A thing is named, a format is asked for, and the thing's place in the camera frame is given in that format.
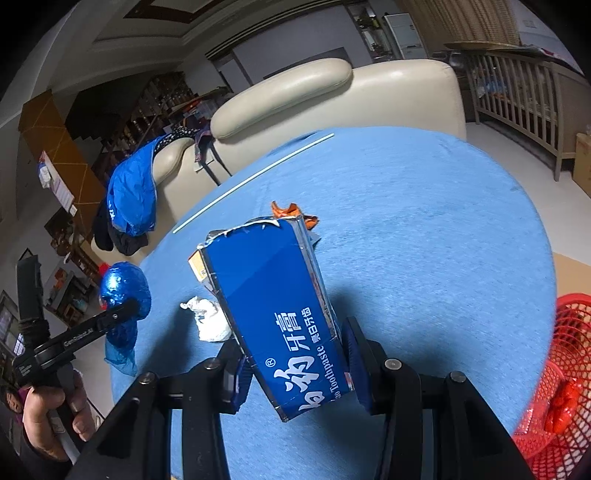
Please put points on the small yellow white packet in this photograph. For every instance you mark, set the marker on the small yellow white packet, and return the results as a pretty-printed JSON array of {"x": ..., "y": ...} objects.
[{"x": 197, "y": 267}]

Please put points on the blue jacket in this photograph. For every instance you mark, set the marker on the blue jacket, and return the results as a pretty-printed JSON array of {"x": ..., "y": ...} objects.
[{"x": 131, "y": 184}]

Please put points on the crumpled white tissue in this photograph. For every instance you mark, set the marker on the crumpled white tissue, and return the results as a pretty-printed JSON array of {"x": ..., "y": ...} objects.
[{"x": 210, "y": 321}]

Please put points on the blue plastic bag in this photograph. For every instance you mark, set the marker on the blue plastic bag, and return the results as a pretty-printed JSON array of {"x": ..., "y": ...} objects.
[{"x": 122, "y": 284}]

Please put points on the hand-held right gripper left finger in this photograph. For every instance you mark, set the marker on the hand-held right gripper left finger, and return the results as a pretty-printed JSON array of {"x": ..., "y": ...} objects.
[{"x": 240, "y": 383}]

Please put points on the blue snack wrapper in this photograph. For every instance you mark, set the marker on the blue snack wrapper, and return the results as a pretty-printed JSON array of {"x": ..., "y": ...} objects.
[{"x": 277, "y": 300}]

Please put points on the person's left forearm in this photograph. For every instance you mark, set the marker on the person's left forearm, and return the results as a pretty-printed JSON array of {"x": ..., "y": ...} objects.
[{"x": 34, "y": 464}]

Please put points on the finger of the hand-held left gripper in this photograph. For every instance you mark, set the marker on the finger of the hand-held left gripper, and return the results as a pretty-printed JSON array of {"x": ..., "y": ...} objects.
[{"x": 101, "y": 323}]

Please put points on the brown curtain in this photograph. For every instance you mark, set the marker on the brown curtain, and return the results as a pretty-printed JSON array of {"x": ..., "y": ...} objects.
[{"x": 461, "y": 23}]

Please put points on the brown wooden cabinet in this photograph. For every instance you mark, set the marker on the brown wooden cabinet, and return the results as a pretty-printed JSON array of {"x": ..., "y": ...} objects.
[{"x": 51, "y": 138}]

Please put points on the glass display cabinet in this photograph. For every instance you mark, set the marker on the glass display cabinet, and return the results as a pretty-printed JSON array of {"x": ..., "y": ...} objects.
[{"x": 369, "y": 32}]

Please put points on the wooden crib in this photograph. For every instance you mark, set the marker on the wooden crib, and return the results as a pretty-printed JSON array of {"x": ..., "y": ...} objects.
[{"x": 517, "y": 97}]

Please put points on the red crumpled wrapper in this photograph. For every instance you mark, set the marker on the red crumpled wrapper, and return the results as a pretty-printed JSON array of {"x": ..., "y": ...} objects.
[{"x": 563, "y": 408}]

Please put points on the orange snack wrapper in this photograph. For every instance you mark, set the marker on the orange snack wrapper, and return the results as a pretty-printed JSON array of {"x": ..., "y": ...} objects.
[{"x": 288, "y": 211}]

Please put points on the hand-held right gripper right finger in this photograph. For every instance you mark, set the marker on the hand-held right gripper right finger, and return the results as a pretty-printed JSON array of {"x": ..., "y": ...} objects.
[{"x": 355, "y": 364}]

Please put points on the cream leather sofa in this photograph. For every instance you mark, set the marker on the cream leather sofa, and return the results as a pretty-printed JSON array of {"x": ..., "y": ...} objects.
[{"x": 392, "y": 97}]

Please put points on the cardboard box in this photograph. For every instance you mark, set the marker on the cardboard box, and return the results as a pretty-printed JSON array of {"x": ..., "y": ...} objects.
[{"x": 582, "y": 159}]

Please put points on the wooden shelf with bottles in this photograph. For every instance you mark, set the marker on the wooden shelf with bottles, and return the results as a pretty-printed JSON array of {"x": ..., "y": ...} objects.
[{"x": 152, "y": 106}]

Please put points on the person's left hand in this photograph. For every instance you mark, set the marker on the person's left hand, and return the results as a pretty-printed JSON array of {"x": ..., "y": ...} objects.
[{"x": 39, "y": 410}]

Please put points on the red plastic basket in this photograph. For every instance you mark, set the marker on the red plastic basket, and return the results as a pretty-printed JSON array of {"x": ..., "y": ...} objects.
[{"x": 568, "y": 332}]

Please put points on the patterned dark garment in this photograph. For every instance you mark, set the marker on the patterned dark garment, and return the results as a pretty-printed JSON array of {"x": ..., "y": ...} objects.
[{"x": 203, "y": 138}]

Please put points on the thin white stick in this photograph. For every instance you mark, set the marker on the thin white stick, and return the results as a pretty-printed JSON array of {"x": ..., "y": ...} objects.
[{"x": 258, "y": 177}]

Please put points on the white air conditioner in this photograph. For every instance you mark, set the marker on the white air conditioner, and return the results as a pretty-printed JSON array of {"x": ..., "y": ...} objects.
[{"x": 404, "y": 34}]

